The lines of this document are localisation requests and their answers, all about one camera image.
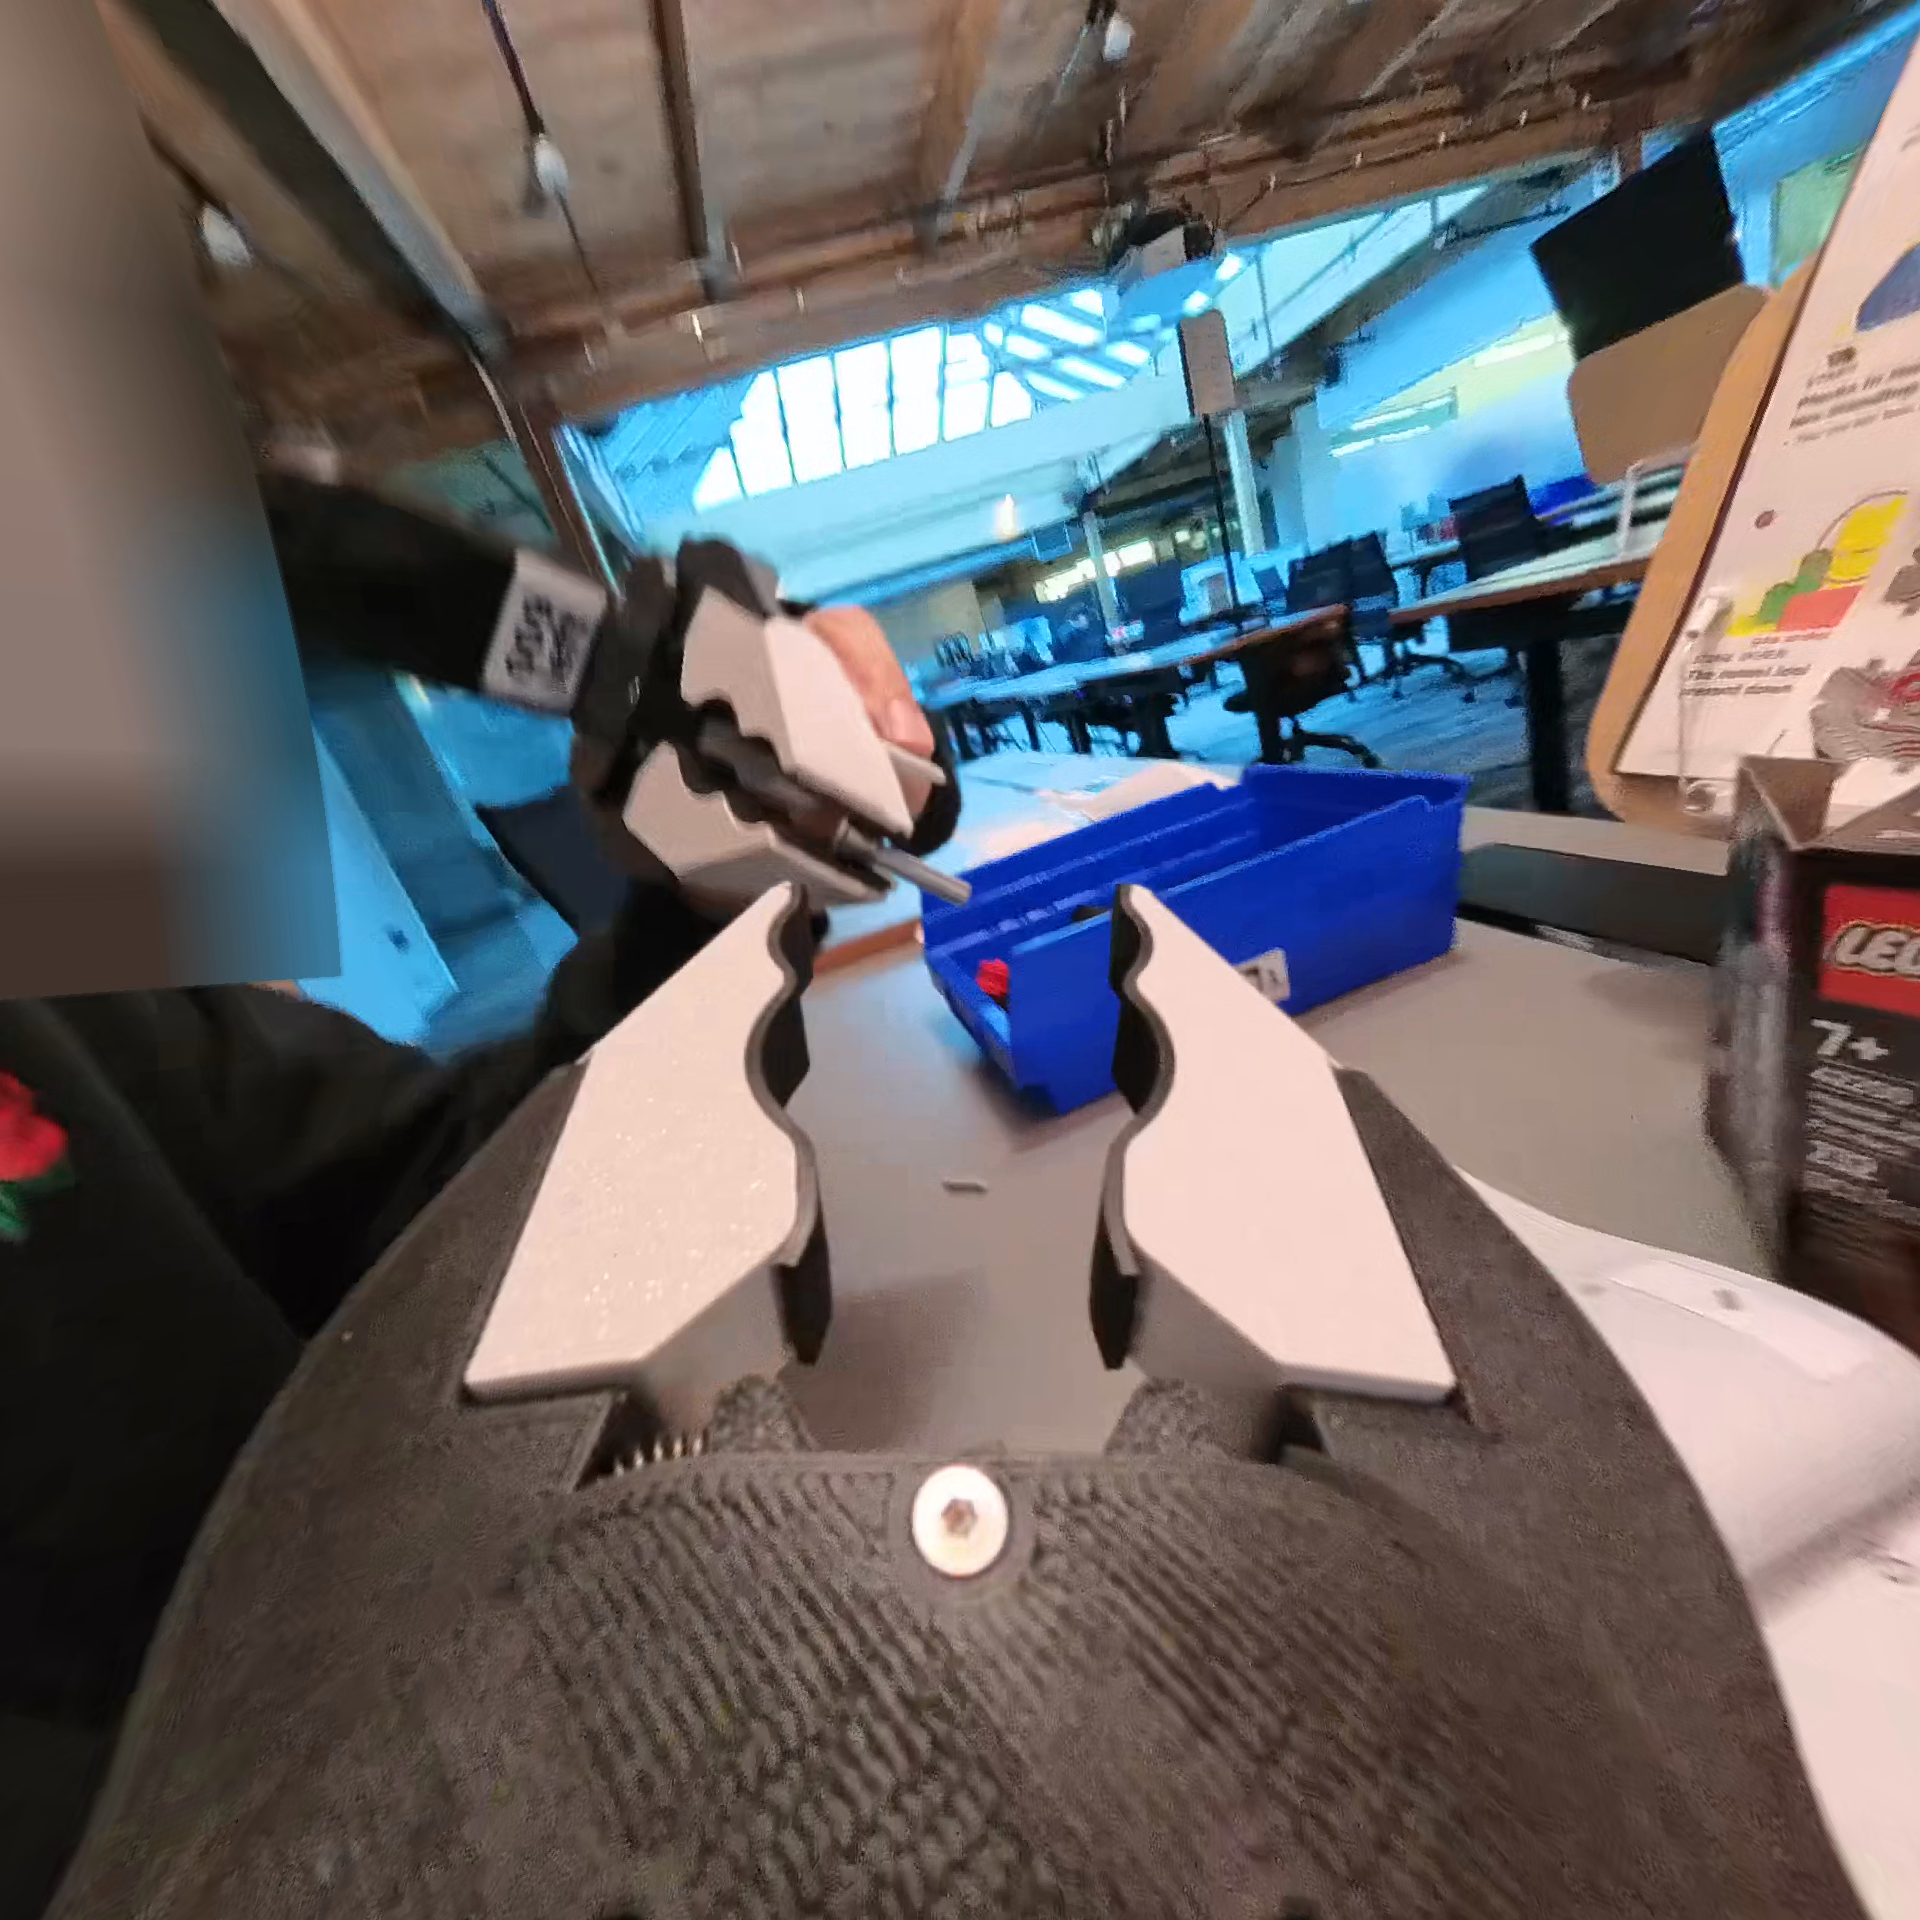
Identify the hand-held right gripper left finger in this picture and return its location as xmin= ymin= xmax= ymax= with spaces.
xmin=462 ymin=883 xmax=833 ymax=1427

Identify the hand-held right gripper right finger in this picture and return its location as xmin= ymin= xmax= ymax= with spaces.
xmin=1091 ymin=883 xmax=1458 ymax=1404

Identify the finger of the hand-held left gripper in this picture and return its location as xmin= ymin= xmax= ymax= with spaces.
xmin=678 ymin=584 xmax=951 ymax=859
xmin=618 ymin=741 xmax=894 ymax=918

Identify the grey axle piece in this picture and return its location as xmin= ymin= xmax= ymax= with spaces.
xmin=836 ymin=836 xmax=978 ymax=905

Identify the blue plastic bin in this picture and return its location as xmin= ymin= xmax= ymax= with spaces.
xmin=918 ymin=761 xmax=1472 ymax=1116

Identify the person's left forearm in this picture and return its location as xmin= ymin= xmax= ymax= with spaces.
xmin=258 ymin=475 xmax=603 ymax=708

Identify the person's left hand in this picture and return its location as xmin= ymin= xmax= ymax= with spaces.
xmin=807 ymin=602 xmax=942 ymax=769

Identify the black office chair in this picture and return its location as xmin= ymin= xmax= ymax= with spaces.
xmin=1223 ymin=600 xmax=1382 ymax=769

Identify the sign stand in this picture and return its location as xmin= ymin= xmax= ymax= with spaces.
xmin=1177 ymin=312 xmax=1262 ymax=631

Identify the black toy brick box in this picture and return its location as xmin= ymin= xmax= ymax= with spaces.
xmin=1706 ymin=753 xmax=1920 ymax=1307

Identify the long wooden table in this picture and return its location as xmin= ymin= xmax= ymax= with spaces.
xmin=1387 ymin=542 xmax=1668 ymax=820

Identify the colourful printed paper sheet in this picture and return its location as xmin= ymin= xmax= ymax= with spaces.
xmin=1617 ymin=44 xmax=1920 ymax=782

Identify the black monitor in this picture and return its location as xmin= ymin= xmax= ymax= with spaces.
xmin=1530 ymin=132 xmax=1750 ymax=362

